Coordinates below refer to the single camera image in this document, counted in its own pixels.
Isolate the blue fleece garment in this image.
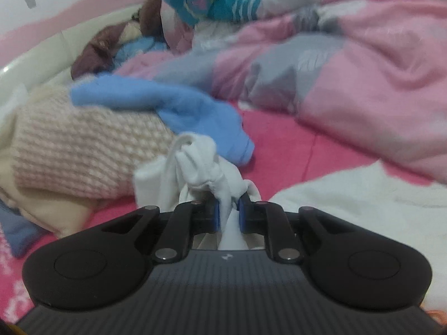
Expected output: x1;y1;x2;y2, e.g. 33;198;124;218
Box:
70;37;255;166

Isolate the white sweatshirt with orange print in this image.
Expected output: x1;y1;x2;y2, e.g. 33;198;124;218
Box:
134;132;262;251

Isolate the pink patterned quilt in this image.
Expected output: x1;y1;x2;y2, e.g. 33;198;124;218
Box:
115;0;447;186

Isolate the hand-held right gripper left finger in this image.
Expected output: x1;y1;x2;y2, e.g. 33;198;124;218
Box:
101;200;221;263

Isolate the beige cloth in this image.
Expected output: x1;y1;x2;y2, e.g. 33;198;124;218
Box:
0;87;92;238

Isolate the blue plaid cloth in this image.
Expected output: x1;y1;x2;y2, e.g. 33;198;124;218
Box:
0;199;40;259

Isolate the pink and cream headboard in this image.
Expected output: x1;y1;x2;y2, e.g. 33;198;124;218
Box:
0;0;154;89

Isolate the pink checked knit garment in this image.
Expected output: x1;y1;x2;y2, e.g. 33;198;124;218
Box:
12;91;175;199

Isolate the pink floral bed sheet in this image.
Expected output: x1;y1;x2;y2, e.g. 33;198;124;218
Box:
0;106;447;325

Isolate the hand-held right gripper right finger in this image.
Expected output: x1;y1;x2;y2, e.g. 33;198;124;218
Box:
239;193;353;264

